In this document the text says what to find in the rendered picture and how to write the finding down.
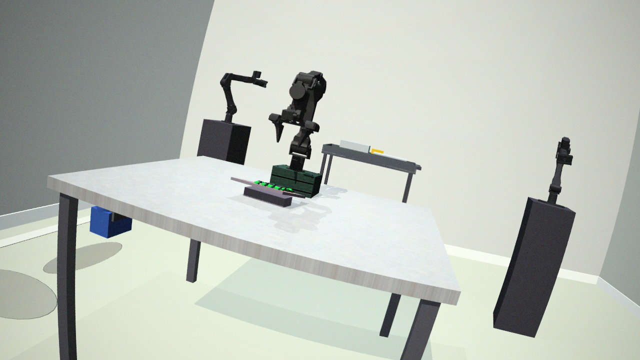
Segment lilac switch panel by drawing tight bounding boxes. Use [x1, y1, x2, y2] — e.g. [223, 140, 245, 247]
[230, 177, 306, 208]

